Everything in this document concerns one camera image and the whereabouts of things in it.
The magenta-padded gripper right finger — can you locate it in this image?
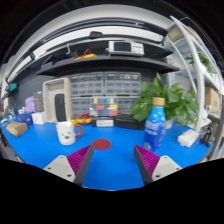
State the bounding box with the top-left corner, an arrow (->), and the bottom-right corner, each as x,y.
133,144 -> 183,186

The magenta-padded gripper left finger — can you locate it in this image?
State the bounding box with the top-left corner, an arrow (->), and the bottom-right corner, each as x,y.
43,144 -> 95,187

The blue drink bottle gold cap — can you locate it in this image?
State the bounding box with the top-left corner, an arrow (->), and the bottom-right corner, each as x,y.
143,96 -> 167,154

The white power adapter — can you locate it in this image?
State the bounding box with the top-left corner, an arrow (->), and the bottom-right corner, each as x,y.
177,129 -> 200,148

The flat round red coaster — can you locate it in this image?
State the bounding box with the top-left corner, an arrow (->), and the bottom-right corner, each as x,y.
91,138 -> 112,151

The yellow multimeter with red leads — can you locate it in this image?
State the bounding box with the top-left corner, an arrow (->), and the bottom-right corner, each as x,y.
70,113 -> 93,125

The flat black case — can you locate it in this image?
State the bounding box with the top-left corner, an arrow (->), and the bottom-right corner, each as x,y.
113,114 -> 146,131

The small cardboard box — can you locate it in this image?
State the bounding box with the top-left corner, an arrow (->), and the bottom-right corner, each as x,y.
5,121 -> 29,138

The black rectangular device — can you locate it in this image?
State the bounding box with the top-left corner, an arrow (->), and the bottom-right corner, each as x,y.
54,93 -> 68,123

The blue box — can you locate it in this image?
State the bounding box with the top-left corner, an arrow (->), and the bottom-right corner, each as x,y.
16,112 -> 34,127

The black box with white label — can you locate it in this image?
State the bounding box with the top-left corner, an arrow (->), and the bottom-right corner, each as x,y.
91,117 -> 115,128

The grey small-parts drawer cabinet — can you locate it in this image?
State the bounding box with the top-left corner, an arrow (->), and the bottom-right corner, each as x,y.
116,96 -> 139,116
104,71 -> 142,97
71,96 -> 93,118
69,72 -> 105,97

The green potted plant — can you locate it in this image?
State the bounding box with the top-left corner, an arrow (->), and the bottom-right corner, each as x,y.
130,72 -> 200,130

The dark grey box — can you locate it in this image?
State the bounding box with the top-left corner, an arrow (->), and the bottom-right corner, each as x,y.
33,91 -> 45,113

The purple box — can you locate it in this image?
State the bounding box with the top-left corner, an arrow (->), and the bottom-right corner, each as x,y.
24,95 -> 36,114

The teal object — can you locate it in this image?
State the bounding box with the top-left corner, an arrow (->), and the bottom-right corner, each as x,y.
8,82 -> 19,93

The white shelf unit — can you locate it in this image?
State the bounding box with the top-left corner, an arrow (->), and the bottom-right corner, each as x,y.
166,14 -> 224,134

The white oscilloscope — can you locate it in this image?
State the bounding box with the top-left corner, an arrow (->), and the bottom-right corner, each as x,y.
108,40 -> 145,57

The black object on shelf top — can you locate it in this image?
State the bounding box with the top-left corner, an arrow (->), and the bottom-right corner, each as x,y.
88,30 -> 104,39

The white mug brown handle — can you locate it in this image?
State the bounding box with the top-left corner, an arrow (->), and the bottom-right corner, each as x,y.
55,120 -> 84,146

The black wall shelf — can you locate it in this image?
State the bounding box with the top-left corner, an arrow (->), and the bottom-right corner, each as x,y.
35,36 -> 181,77

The yellow tool with red cable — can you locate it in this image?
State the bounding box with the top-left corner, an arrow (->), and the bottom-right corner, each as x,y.
73,48 -> 98,61

